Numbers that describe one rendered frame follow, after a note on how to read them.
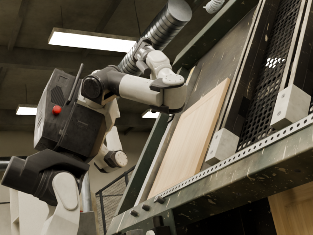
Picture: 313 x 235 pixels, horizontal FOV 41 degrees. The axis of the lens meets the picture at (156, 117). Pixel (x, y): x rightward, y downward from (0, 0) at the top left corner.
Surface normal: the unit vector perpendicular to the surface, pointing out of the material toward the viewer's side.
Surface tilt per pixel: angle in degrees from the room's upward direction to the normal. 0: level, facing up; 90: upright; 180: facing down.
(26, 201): 90
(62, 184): 90
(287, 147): 58
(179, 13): 90
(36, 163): 90
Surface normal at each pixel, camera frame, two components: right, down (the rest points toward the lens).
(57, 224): 0.26, -0.01
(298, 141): -0.83, -0.51
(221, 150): 0.43, -0.38
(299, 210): -0.88, -0.02
